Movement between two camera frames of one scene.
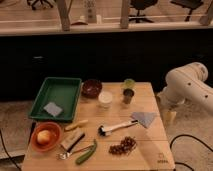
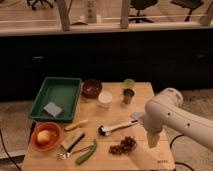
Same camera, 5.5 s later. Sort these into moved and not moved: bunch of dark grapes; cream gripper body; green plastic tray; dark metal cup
Moved: cream gripper body
Not moved: green plastic tray; dark metal cup; bunch of dark grapes
